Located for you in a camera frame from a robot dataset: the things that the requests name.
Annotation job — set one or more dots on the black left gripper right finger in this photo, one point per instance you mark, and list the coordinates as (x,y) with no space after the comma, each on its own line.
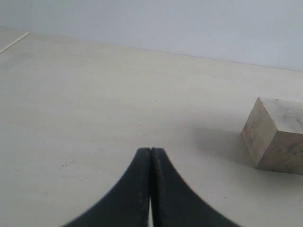
(174,203)

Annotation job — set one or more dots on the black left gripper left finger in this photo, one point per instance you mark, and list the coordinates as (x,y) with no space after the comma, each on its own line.
(127,203)

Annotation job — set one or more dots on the largest wooden cube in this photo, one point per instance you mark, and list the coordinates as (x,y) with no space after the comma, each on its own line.
(273,134)

